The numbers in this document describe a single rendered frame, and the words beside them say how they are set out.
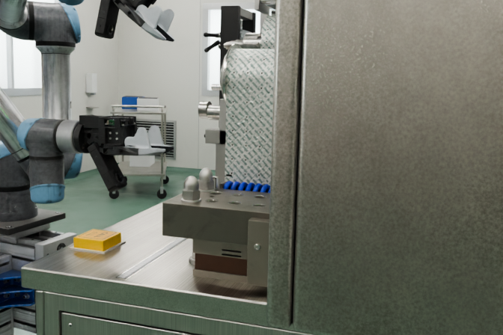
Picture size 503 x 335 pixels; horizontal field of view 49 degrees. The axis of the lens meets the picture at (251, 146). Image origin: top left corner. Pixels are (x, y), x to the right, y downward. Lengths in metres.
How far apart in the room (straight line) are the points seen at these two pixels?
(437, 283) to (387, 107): 0.07
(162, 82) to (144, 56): 0.43
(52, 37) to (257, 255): 1.06
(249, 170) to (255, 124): 0.10
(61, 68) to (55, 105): 0.11
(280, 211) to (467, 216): 0.07
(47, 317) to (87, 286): 0.11
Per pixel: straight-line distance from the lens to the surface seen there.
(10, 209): 1.78
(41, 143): 1.31
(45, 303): 1.10
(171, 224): 0.99
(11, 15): 1.62
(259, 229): 0.91
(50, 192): 1.33
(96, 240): 1.15
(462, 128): 0.22
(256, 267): 0.93
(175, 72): 7.31
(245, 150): 1.12
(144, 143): 1.17
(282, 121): 0.23
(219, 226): 0.95
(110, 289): 1.01
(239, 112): 1.12
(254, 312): 0.91
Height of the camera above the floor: 1.25
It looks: 7 degrees down
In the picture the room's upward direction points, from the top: 1 degrees clockwise
